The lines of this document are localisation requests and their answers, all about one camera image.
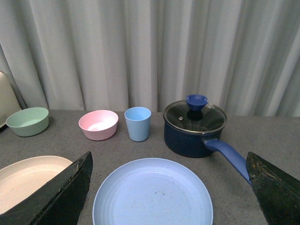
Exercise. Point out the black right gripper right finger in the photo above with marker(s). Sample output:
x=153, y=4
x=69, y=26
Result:
x=277, y=192

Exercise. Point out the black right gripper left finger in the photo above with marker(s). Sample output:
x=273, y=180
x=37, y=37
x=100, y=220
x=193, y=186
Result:
x=58, y=202

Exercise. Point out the light blue plate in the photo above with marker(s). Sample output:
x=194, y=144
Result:
x=152, y=191

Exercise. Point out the pink bowl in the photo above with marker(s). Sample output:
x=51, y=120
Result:
x=99, y=125

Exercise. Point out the green bowl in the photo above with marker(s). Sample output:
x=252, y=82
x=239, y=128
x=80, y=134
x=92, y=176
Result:
x=29, y=122

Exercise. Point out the dark blue saucepan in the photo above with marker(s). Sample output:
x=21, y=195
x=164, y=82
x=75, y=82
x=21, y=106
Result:
x=202, y=145

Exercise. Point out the cream toaster appliance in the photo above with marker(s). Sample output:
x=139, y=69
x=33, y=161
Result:
x=8, y=101

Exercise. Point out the light blue cup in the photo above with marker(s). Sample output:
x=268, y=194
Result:
x=138, y=123

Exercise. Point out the glass lid blue knob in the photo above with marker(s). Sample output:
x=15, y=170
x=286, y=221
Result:
x=195, y=115

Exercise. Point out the white curtain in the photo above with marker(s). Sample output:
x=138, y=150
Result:
x=243, y=55

